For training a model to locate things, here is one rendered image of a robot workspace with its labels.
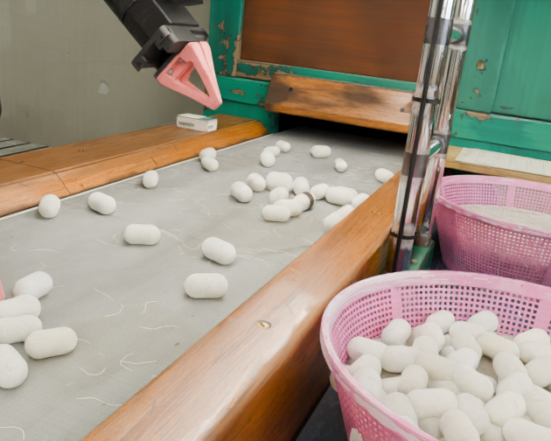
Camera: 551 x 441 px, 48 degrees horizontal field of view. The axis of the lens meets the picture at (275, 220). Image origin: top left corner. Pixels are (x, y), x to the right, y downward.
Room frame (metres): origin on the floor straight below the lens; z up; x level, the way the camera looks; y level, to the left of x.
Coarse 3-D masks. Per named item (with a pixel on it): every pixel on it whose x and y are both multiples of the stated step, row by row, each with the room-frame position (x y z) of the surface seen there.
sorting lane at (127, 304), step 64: (128, 192) 0.71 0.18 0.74; (192, 192) 0.74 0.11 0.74; (256, 192) 0.78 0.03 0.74; (0, 256) 0.49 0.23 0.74; (64, 256) 0.50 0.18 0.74; (128, 256) 0.52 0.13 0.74; (192, 256) 0.53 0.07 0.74; (256, 256) 0.55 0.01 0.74; (64, 320) 0.39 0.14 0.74; (128, 320) 0.40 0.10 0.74; (192, 320) 0.41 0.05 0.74; (64, 384) 0.31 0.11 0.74; (128, 384) 0.32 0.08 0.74
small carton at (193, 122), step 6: (186, 114) 1.07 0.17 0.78; (180, 120) 1.05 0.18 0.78; (186, 120) 1.05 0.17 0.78; (192, 120) 1.04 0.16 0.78; (198, 120) 1.04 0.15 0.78; (204, 120) 1.03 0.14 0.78; (210, 120) 1.04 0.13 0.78; (216, 120) 1.06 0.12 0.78; (180, 126) 1.05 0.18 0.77; (186, 126) 1.04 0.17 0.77; (192, 126) 1.04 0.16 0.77; (198, 126) 1.04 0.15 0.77; (204, 126) 1.03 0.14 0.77; (210, 126) 1.04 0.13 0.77; (216, 126) 1.06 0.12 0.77
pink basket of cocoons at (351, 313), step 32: (352, 288) 0.43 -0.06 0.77; (384, 288) 0.46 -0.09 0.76; (416, 288) 0.47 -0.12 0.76; (448, 288) 0.48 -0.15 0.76; (480, 288) 0.48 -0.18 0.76; (512, 288) 0.48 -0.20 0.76; (544, 288) 0.47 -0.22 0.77; (352, 320) 0.42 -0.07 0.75; (384, 320) 0.45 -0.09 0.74; (416, 320) 0.47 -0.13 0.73; (512, 320) 0.47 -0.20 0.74; (544, 320) 0.46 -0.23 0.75; (352, 384) 0.30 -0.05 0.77; (352, 416) 0.31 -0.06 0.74; (384, 416) 0.27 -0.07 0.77
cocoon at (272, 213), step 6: (264, 210) 0.66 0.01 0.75; (270, 210) 0.66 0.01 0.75; (276, 210) 0.66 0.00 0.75; (282, 210) 0.66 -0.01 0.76; (288, 210) 0.66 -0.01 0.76; (264, 216) 0.66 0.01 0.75; (270, 216) 0.66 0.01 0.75; (276, 216) 0.66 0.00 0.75; (282, 216) 0.66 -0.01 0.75; (288, 216) 0.66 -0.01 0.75
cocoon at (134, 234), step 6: (126, 228) 0.54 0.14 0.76; (132, 228) 0.54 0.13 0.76; (138, 228) 0.54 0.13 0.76; (144, 228) 0.55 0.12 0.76; (150, 228) 0.55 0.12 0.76; (156, 228) 0.55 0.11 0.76; (126, 234) 0.54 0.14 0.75; (132, 234) 0.54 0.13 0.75; (138, 234) 0.54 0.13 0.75; (144, 234) 0.54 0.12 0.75; (150, 234) 0.54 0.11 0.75; (156, 234) 0.55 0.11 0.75; (126, 240) 0.54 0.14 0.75; (132, 240) 0.54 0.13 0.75; (138, 240) 0.54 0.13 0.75; (144, 240) 0.54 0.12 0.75; (150, 240) 0.54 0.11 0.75; (156, 240) 0.55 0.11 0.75
